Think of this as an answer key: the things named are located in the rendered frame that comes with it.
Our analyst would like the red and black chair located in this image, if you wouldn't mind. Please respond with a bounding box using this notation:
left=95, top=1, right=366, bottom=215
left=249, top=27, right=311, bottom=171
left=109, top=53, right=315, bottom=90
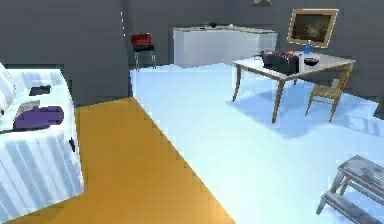
left=130, top=32, right=157, bottom=71

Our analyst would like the wooden chair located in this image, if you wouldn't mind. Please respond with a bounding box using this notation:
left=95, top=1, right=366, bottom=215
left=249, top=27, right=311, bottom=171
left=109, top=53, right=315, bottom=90
left=305, top=63, right=354, bottom=123

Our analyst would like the white cupboard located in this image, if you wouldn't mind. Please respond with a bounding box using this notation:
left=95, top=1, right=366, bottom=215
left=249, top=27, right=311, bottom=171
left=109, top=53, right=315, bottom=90
left=172, top=25, right=279, bottom=68

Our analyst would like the white top wooden table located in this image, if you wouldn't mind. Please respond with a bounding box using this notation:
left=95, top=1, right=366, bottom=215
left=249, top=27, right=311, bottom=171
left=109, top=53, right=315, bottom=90
left=231, top=52, right=357, bottom=125

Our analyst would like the black box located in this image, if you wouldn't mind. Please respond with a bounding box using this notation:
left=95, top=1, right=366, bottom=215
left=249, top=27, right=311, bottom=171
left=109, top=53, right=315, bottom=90
left=261, top=49, right=300, bottom=75

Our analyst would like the gold framed picture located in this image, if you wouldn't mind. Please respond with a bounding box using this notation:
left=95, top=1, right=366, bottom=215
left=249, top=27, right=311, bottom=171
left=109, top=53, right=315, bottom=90
left=286, top=8, right=340, bottom=50

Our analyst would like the black flat object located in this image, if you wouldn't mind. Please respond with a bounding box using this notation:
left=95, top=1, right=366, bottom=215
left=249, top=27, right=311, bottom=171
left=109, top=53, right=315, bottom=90
left=28, top=85, right=52, bottom=97

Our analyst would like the grey two-tier bench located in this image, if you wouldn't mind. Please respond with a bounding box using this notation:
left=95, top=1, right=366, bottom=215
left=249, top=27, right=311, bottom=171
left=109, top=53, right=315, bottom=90
left=315, top=154, right=384, bottom=224

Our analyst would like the white pillow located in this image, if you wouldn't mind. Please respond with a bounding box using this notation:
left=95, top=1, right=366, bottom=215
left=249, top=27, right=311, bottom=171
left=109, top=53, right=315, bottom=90
left=0, top=62, right=17, bottom=115

